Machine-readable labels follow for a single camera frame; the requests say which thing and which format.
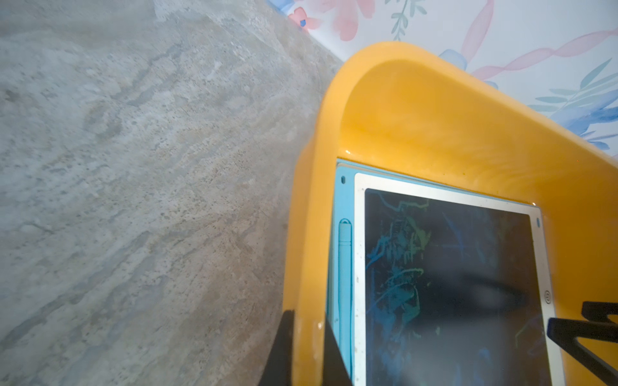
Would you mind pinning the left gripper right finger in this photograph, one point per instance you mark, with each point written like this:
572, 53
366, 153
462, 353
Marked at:
334, 370

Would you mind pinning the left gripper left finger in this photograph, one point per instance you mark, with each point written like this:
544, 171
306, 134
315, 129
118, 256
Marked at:
277, 371

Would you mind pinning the blue stylus pen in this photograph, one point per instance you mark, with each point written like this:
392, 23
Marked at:
345, 282

